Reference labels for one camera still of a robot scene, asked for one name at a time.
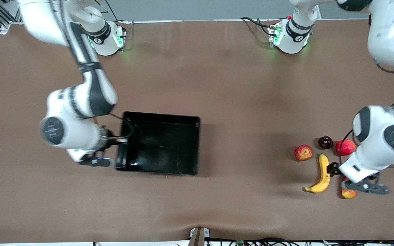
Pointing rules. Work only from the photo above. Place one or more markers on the yellow banana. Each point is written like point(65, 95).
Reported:
point(324, 177)

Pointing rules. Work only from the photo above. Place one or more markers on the small red yellow apple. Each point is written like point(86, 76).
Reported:
point(303, 152)

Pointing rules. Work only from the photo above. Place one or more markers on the black plastic tray box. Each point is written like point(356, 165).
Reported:
point(162, 147)

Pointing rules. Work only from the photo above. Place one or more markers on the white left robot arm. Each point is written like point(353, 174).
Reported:
point(388, 34)

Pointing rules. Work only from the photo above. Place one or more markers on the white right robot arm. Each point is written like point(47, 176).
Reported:
point(94, 95)

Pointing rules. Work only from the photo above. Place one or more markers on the red round peach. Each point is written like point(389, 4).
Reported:
point(344, 147)

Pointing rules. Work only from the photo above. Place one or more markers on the dark purple plum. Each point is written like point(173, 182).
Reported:
point(325, 142)

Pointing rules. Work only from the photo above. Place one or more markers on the red yellow mango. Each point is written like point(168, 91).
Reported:
point(349, 194)

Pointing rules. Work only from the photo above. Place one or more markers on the brown table cover sheet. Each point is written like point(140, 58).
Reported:
point(251, 205)

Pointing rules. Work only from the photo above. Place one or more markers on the metal table edge clamp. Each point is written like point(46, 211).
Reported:
point(198, 237)

